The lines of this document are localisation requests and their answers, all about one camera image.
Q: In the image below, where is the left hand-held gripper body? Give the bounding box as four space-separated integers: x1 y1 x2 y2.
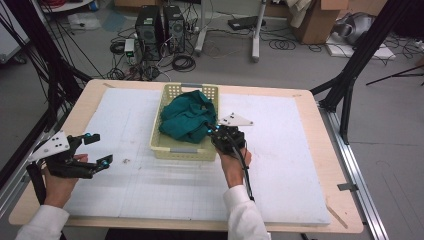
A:
27 130 95 180

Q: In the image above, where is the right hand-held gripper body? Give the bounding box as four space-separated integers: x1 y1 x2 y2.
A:
210 112 254 156

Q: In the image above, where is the dark green cloth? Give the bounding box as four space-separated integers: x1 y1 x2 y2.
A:
158 89 218 145

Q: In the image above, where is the cream plastic basket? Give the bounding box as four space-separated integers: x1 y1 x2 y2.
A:
149 83 221 163

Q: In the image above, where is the person's left hand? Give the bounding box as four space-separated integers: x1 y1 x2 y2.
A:
43 153 89 209

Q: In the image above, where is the person's right hand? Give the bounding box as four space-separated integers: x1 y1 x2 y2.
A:
216 147 253 189

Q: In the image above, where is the white foam mat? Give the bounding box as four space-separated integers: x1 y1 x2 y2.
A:
63 87 332 226

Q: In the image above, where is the black tripod stand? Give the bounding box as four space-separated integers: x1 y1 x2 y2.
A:
0 0 94 188
309 0 424 146

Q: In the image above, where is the small white power box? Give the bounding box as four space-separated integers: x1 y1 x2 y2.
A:
123 38 136 58

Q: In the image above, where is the white metal stand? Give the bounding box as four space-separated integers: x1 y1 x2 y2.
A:
193 0 268 64

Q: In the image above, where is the black computer tower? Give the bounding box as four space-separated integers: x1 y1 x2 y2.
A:
134 5 163 62
162 5 186 55

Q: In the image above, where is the flat black device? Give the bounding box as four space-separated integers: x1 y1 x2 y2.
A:
227 15 267 32

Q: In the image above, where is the cardboard box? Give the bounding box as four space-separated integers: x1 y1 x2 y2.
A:
291 0 351 46

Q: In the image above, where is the white foam board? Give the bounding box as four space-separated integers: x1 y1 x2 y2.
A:
325 34 398 62

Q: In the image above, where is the grey vacuum cleaner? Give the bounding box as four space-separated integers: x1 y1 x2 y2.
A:
333 11 377 46

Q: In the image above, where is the black gripper strap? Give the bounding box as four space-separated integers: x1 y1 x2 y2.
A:
25 161 48 206

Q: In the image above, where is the aluminium frame rail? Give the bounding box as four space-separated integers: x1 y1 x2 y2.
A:
318 103 390 240
0 113 64 221

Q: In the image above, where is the coiled black cable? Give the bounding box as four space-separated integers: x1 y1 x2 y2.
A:
171 53 197 73

